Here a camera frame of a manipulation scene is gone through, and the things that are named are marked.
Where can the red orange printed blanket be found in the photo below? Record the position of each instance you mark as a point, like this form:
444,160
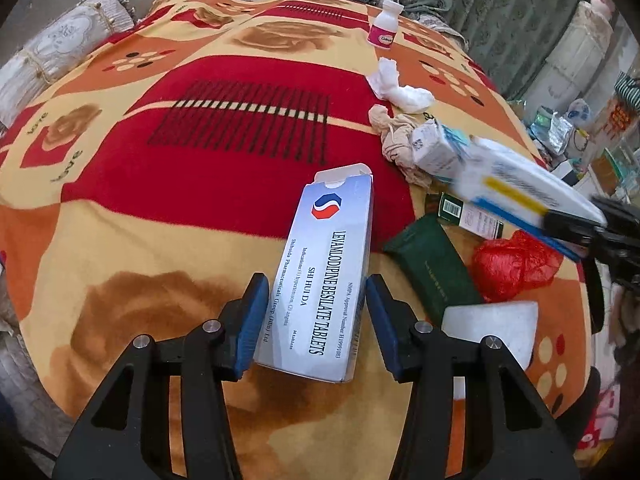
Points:
200,170

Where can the beige ornate pillow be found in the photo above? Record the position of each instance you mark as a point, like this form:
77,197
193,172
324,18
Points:
60,55

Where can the red plastic bag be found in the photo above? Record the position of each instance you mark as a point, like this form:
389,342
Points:
515,265

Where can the white pill bottle pink label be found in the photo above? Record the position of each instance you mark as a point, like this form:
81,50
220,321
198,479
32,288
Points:
384,27

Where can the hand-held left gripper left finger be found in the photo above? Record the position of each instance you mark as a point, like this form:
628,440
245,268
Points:
250,325

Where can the white foam block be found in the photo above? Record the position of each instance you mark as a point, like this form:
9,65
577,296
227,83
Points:
490,330

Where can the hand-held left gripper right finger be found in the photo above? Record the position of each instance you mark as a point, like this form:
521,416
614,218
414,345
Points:
382,325

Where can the white blue medicine box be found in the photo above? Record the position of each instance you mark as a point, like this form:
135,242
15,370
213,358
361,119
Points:
320,270

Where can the green patterned curtain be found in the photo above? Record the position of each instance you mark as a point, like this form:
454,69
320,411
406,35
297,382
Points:
480,5

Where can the small white medicine box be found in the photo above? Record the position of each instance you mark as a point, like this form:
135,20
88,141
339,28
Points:
432,147

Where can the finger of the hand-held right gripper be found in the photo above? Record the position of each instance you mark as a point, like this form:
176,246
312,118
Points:
616,210
567,226

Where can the dark green pouch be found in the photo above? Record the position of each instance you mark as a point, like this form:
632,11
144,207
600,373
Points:
430,265

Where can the silver foil bag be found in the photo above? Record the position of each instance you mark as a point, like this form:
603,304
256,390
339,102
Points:
552,127

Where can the beige crumpled cloth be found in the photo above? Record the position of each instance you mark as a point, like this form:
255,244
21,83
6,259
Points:
395,145

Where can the dark green box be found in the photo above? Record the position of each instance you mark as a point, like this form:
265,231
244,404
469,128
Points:
475,220

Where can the white box with yellow stripe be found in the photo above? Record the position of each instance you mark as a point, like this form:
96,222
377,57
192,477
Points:
520,185

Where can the white crumpled tissue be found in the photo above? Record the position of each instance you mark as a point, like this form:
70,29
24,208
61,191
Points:
400,91

